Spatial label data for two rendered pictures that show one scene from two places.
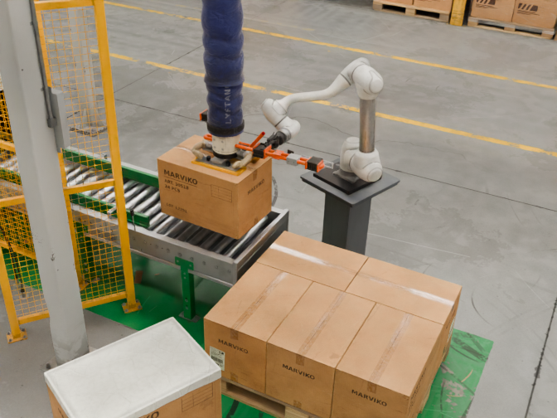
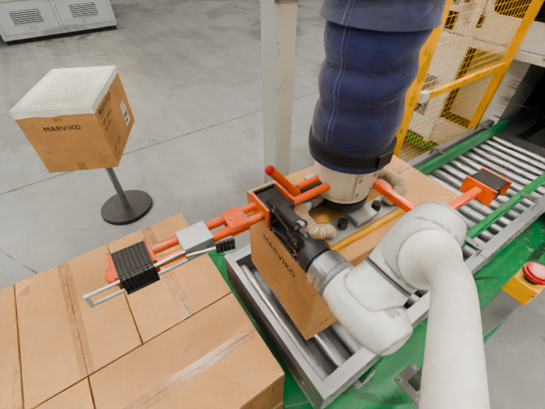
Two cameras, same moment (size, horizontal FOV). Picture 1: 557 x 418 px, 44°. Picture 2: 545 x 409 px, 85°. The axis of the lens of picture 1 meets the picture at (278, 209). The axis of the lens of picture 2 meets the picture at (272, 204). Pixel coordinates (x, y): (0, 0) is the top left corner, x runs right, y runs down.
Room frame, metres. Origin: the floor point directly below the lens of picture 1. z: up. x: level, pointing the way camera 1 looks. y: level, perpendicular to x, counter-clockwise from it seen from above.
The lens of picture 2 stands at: (3.97, -0.38, 1.75)
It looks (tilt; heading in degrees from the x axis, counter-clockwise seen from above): 44 degrees down; 119
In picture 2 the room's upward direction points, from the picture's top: straight up
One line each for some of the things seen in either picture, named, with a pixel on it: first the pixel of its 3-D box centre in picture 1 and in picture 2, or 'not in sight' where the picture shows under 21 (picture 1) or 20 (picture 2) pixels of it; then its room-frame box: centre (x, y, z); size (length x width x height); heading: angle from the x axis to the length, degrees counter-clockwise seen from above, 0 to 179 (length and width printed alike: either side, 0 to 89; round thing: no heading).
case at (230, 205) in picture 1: (215, 185); (342, 233); (3.85, 0.41, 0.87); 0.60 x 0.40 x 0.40; 61
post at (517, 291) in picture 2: not in sight; (456, 346); (4.40, 0.39, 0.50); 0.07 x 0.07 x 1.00; 64
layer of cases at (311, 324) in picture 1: (335, 327); (103, 369); (3.13, -0.36, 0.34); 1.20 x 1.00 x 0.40; 64
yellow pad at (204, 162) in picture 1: (218, 162); not in sight; (3.73, 0.37, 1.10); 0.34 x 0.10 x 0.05; 63
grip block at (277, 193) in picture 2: (261, 150); (272, 204); (3.70, 0.11, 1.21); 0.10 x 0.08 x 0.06; 153
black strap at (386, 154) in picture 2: (225, 123); (351, 139); (3.82, 0.33, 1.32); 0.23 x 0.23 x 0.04
